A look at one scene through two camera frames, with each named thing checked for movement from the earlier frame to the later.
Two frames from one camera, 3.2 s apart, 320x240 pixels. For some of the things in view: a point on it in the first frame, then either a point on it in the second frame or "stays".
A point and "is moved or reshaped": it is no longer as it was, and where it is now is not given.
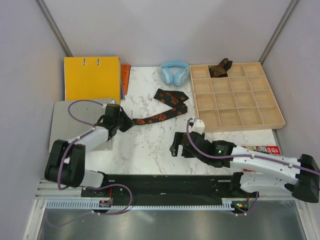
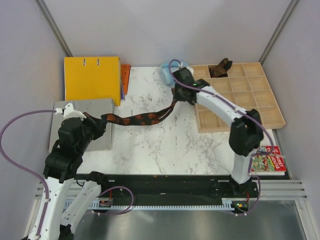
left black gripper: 129,123 to 99,125
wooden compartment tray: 242,101 stays
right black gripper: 174,147 to 177,97
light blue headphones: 177,72 stays
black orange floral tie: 174,99 is moved or reshaped
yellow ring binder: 92,78 stays
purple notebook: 122,91 stays
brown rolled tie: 221,69 stays
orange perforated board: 125,70 stays
